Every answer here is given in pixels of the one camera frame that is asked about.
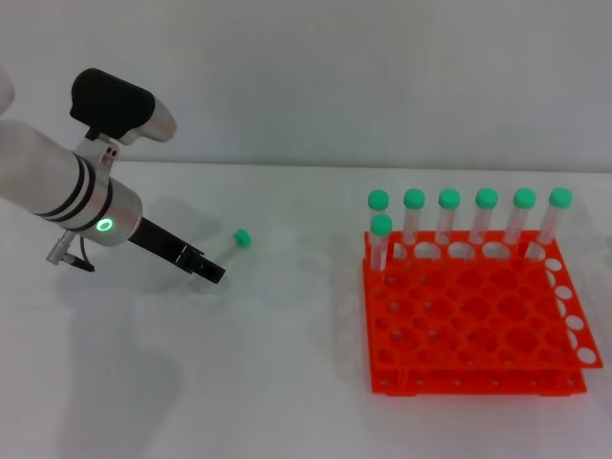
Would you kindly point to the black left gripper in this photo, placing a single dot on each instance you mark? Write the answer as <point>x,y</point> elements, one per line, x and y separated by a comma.
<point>158,241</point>

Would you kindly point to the clear test tube green cap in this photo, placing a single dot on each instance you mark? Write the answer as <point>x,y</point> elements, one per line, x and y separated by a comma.
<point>449,198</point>
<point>414,198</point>
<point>524,198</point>
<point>486,197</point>
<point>242,238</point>
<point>560,197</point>
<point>378,199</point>
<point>381,225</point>

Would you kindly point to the orange test tube rack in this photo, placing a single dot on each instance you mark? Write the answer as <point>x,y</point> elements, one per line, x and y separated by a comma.
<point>478,325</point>

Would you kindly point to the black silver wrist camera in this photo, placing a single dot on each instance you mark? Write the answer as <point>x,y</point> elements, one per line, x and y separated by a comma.
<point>112,105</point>

